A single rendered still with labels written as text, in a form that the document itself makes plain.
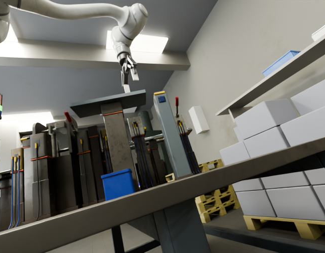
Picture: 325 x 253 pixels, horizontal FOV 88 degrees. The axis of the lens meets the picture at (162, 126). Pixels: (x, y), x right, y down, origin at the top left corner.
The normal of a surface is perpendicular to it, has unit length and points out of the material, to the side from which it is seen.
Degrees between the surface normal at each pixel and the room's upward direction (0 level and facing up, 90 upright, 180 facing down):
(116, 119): 90
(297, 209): 90
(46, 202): 90
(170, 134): 90
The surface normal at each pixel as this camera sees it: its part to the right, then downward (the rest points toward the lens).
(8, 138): 0.36, -0.39
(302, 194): -0.90, 0.11
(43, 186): 0.09, -0.34
